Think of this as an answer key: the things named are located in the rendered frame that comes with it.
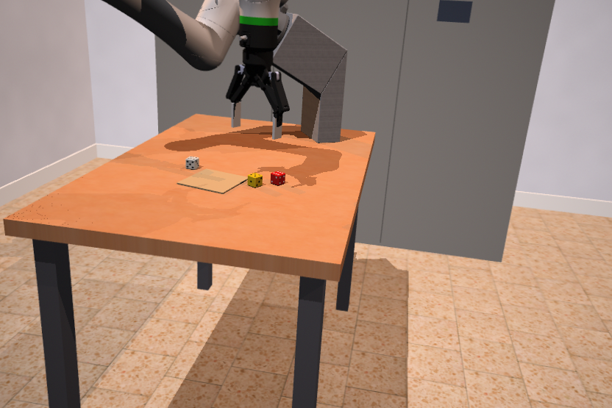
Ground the tan flat mat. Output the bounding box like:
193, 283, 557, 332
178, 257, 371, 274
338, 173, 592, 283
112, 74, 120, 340
177, 168, 248, 194

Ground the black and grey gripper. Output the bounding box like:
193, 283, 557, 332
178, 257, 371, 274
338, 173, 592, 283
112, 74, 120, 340
226, 49, 290, 140

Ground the yellow die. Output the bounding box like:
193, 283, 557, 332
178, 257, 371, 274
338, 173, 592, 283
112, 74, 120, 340
247, 173, 263, 188

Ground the dark red die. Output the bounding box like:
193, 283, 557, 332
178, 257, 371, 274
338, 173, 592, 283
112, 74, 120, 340
271, 171, 285, 186

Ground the white die with black pips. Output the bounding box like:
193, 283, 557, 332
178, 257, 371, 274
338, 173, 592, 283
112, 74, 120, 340
185, 156, 199, 170

